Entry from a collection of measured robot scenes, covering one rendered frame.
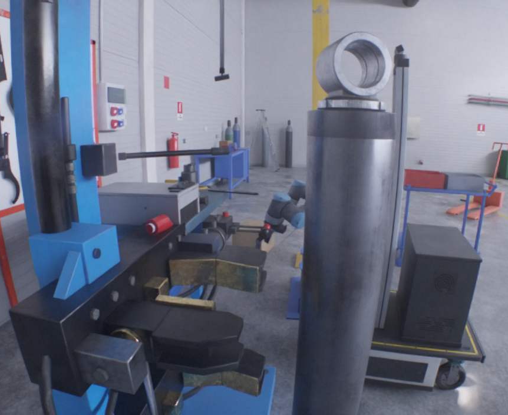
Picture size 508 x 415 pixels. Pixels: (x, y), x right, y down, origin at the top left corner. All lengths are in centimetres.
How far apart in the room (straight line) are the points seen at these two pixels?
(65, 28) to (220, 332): 91
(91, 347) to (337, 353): 59
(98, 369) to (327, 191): 62
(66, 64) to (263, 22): 1126
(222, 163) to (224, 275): 681
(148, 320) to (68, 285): 20
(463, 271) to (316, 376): 108
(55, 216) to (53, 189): 7
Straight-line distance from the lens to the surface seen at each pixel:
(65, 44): 108
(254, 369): 138
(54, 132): 90
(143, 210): 130
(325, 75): 82
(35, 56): 91
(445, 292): 187
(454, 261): 181
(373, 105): 77
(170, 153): 110
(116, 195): 135
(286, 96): 1159
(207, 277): 115
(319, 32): 345
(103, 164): 104
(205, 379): 142
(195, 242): 121
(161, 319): 82
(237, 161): 778
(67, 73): 107
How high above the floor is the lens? 143
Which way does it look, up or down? 14 degrees down
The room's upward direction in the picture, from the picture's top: straight up
